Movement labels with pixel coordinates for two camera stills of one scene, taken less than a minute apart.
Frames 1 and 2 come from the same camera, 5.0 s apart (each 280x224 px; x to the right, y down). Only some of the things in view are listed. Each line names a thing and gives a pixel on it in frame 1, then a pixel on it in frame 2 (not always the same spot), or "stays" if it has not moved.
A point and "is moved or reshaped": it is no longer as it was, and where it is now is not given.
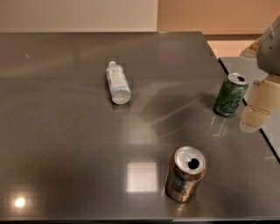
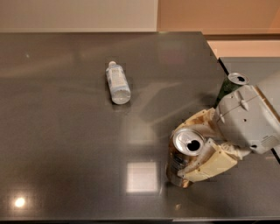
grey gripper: (269, 53) → (247, 118)
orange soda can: (186, 167) is moved or reshaped
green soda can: (230, 94) stays
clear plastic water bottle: (120, 89) stays
